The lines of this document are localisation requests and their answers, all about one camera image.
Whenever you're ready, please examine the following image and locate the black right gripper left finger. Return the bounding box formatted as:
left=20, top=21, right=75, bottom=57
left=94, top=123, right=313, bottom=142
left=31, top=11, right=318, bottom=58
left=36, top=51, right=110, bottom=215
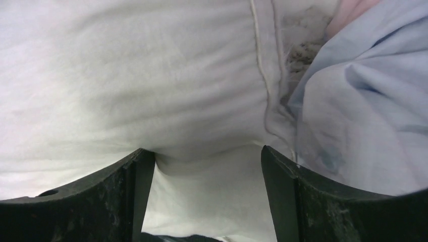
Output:
left=1, top=149, right=155, bottom=241

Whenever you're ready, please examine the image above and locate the white pillow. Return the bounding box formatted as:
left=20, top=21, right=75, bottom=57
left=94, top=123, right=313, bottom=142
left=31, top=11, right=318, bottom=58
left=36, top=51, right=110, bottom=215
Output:
left=1, top=1, right=337, bottom=241

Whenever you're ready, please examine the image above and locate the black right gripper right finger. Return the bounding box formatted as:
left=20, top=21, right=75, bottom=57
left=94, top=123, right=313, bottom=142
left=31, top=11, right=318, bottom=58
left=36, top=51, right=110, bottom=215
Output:
left=261, top=146, right=427, bottom=241

